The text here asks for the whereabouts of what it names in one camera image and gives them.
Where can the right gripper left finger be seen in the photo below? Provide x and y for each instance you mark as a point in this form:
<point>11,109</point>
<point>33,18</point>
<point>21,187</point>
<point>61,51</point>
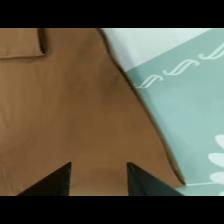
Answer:
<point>56,183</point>

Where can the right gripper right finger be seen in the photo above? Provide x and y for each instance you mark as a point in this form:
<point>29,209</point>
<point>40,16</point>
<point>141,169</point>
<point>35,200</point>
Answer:
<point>143,183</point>

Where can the brown shirt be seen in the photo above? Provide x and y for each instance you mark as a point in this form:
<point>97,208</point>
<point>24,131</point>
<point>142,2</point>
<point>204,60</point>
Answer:
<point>73,110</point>

